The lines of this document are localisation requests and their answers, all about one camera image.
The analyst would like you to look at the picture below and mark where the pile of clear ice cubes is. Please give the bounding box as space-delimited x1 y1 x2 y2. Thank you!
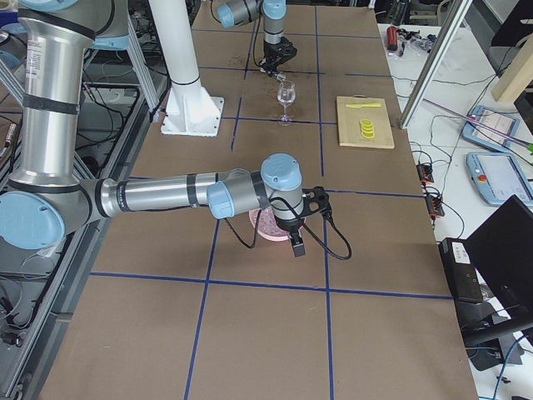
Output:
258 208 284 240

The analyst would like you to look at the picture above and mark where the bamboo cutting board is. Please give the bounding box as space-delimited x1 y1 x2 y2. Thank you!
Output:
336 96 395 150

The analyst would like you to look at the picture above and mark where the clear wine glass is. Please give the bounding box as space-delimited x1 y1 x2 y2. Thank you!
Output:
277 80 296 126

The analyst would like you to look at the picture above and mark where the red cylinder on bench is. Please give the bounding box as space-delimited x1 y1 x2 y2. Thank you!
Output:
386 25 398 52

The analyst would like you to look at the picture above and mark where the yellow plastic knife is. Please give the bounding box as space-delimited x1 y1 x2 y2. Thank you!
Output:
345 102 381 109

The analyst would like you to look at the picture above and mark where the black computer box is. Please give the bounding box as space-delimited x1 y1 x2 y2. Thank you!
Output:
438 237 491 304

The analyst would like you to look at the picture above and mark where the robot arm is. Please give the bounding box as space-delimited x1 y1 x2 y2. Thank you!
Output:
212 0 297 82
1 1 305 257

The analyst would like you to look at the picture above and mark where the blue teach pendant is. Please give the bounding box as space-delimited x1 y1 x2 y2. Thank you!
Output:
461 105 520 153
466 152 532 207

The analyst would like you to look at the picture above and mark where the pink bowl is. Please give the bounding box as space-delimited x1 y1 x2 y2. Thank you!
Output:
248 207 289 242

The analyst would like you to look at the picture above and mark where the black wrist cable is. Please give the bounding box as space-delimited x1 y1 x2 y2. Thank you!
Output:
224 197 353 263

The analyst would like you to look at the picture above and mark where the blue teach pendant near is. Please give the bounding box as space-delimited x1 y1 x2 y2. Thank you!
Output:
466 152 532 207

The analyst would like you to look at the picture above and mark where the orange black connector block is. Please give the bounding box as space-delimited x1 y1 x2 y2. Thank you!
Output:
416 162 445 221

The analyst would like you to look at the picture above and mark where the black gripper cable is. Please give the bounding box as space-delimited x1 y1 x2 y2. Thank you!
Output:
209 0 267 72

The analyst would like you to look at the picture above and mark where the aluminium frame profile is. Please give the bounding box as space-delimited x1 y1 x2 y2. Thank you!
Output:
399 0 472 129

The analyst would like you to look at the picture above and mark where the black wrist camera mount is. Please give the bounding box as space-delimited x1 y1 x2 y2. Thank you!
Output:
301 186 332 221

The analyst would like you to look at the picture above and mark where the black monitor on stand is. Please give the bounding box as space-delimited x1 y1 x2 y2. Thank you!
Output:
463 195 532 347

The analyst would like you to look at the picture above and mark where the blue teach pendant far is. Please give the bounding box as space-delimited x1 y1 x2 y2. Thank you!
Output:
461 105 520 153

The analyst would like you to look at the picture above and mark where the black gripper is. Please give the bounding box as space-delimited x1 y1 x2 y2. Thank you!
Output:
275 216 306 258
259 37 297 76

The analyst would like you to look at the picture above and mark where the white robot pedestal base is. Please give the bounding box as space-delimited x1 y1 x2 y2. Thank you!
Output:
149 0 224 138

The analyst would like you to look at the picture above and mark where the steel double jigger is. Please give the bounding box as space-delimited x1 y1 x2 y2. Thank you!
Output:
271 72 286 83

